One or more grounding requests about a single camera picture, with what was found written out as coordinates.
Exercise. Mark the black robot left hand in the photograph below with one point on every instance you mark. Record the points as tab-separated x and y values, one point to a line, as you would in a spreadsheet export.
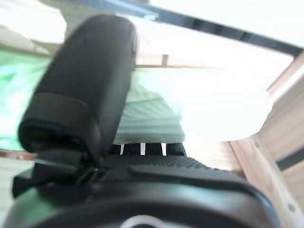
83	83

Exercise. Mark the napa cabbage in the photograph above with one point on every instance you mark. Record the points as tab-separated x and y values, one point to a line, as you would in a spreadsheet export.
154	114

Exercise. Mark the wooden slat crate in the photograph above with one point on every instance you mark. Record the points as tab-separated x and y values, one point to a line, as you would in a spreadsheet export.
273	166

